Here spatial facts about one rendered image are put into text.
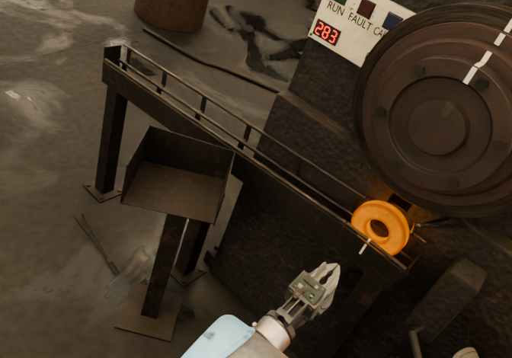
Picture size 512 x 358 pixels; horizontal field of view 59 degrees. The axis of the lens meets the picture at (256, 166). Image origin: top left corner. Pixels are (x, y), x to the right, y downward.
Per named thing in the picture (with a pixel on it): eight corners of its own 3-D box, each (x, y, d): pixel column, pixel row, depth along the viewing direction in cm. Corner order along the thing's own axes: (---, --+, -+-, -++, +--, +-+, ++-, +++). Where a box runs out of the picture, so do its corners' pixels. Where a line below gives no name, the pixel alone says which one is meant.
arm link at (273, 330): (275, 362, 92) (246, 334, 96) (289, 346, 95) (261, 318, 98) (280, 350, 87) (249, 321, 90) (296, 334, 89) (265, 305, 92)
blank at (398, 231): (366, 189, 125) (360, 193, 122) (418, 218, 118) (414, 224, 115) (348, 232, 133) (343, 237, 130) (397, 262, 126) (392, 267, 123)
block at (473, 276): (416, 305, 131) (462, 250, 117) (440, 324, 128) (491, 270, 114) (401, 325, 123) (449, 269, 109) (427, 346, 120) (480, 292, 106)
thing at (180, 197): (118, 277, 174) (148, 124, 132) (185, 296, 176) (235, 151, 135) (98, 324, 157) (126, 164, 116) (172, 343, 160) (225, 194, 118)
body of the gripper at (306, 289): (333, 291, 94) (296, 332, 88) (324, 307, 101) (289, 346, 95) (305, 266, 97) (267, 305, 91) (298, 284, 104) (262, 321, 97)
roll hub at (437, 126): (361, 138, 110) (420, 30, 94) (466, 208, 99) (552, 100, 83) (350, 144, 106) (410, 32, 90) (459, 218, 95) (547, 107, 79)
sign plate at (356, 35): (311, 34, 132) (336, -28, 121) (386, 79, 122) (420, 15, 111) (306, 35, 130) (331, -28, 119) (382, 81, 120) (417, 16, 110)
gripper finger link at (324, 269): (342, 255, 101) (317, 282, 97) (336, 267, 106) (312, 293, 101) (331, 246, 103) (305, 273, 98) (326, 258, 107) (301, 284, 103)
